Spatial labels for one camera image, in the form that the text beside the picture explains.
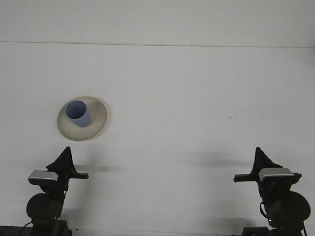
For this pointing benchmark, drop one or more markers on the pale blue cup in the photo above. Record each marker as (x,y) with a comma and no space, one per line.
(82,121)

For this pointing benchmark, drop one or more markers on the pale round plate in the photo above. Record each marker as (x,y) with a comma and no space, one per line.
(73,134)

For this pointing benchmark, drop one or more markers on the dark robot platform edge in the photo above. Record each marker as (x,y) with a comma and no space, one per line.
(11,231)

